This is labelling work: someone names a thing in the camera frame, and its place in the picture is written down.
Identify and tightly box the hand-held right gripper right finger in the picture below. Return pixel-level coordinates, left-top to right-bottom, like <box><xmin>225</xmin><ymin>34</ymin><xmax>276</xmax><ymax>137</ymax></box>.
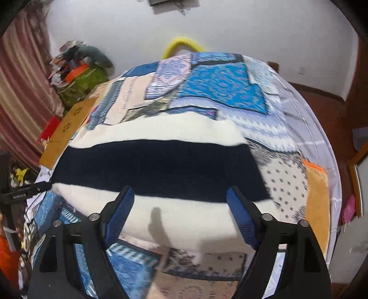
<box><xmin>227</xmin><ymin>185</ymin><xmax>332</xmax><ymax>299</ymax></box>

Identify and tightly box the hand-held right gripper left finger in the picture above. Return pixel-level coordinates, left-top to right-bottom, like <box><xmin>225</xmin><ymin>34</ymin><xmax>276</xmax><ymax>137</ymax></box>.
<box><xmin>27</xmin><ymin>185</ymin><xmax>135</xmax><ymax>299</ymax></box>

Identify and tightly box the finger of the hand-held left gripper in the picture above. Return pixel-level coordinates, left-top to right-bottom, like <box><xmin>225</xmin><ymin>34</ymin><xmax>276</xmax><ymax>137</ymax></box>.
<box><xmin>29</xmin><ymin>182</ymin><xmax>53</xmax><ymax>195</ymax></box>

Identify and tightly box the white navy striped sweater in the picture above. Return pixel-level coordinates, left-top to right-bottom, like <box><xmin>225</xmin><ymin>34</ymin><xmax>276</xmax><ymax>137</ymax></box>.
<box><xmin>50</xmin><ymin>113</ymin><xmax>278</xmax><ymax>255</ymax></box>

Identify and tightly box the yellow toy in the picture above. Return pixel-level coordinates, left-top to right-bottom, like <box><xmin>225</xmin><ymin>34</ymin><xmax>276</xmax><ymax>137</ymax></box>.
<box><xmin>11</xmin><ymin>168</ymin><xmax>31</xmax><ymax>184</ymax></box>

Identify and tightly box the black white patterned cloth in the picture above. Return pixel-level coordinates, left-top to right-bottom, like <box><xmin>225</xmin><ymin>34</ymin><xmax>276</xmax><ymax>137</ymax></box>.
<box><xmin>20</xmin><ymin>218</ymin><xmax>38</xmax><ymax>253</ymax></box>

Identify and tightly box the red box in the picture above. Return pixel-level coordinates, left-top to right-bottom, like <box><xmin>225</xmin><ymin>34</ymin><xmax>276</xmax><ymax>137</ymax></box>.
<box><xmin>37</xmin><ymin>116</ymin><xmax>61</xmax><ymax>143</ymax></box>

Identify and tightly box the brown cardboard box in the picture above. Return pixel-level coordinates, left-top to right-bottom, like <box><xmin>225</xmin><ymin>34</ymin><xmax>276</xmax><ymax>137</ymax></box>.
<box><xmin>39</xmin><ymin>98</ymin><xmax>98</xmax><ymax>169</ymax></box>

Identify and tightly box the striped pink curtain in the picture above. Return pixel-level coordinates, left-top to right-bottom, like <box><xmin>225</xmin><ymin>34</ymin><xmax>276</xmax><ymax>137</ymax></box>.
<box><xmin>0</xmin><ymin>6</ymin><xmax>65</xmax><ymax>170</ymax></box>

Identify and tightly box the pink slipper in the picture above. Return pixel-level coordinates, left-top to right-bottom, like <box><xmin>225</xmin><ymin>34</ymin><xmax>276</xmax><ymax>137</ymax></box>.
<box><xmin>342</xmin><ymin>195</ymin><xmax>357</xmax><ymax>225</ymax></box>

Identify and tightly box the green patterned bag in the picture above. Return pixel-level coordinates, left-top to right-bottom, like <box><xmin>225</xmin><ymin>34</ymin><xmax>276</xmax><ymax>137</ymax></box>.
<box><xmin>57</xmin><ymin>66</ymin><xmax>108</xmax><ymax>108</ymax></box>

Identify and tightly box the grey striped bedsheet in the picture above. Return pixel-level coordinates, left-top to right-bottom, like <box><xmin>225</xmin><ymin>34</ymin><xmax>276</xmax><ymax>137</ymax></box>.
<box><xmin>270</xmin><ymin>66</ymin><xmax>344</xmax><ymax>299</ymax></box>

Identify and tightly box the orange box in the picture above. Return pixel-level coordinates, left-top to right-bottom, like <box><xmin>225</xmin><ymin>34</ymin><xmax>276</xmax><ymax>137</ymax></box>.
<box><xmin>65</xmin><ymin>64</ymin><xmax>89</xmax><ymax>82</ymax></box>

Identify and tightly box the pile of assorted clutter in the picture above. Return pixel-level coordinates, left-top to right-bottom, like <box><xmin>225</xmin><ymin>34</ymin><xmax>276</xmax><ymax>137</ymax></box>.
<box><xmin>49</xmin><ymin>40</ymin><xmax>87</xmax><ymax>87</ymax></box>

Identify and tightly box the blue patchwork printed blanket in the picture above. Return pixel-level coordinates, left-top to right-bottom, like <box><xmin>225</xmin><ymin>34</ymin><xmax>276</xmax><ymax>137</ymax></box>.
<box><xmin>19</xmin><ymin>52</ymin><xmax>330</xmax><ymax>299</ymax></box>

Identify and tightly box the grey green cloth bundle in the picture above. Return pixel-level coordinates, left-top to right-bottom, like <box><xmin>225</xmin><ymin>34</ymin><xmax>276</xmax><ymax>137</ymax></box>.
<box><xmin>73</xmin><ymin>45</ymin><xmax>114</xmax><ymax>68</ymax></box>

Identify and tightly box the brown wooden door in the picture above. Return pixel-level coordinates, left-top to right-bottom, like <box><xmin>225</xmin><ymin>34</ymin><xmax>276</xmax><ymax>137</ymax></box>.
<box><xmin>343</xmin><ymin>36</ymin><xmax>368</xmax><ymax>101</ymax></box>

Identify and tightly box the wooden chair frame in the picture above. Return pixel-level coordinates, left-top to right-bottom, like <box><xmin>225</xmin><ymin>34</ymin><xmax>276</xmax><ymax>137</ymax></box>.
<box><xmin>346</xmin><ymin>149</ymin><xmax>368</xmax><ymax>219</ymax></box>

